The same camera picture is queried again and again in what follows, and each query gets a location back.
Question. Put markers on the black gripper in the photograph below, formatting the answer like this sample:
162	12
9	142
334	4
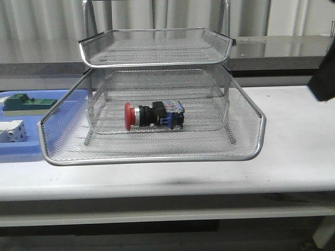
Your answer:
321	84

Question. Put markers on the silver mesh tray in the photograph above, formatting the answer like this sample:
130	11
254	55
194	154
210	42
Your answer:
87	126
108	117
155	47

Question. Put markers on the red emergency stop push button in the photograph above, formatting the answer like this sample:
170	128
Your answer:
169	114

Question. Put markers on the grey stone counter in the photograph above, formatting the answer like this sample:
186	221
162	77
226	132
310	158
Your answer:
251	56

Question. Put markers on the blue plastic tray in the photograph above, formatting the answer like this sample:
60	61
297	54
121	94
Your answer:
15	147

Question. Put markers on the green and beige electrical module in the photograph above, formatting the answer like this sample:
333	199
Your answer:
23	105

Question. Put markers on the white circuit breaker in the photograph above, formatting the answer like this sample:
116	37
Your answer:
13	131

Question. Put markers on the silver rack frame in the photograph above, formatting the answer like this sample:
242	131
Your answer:
89	19

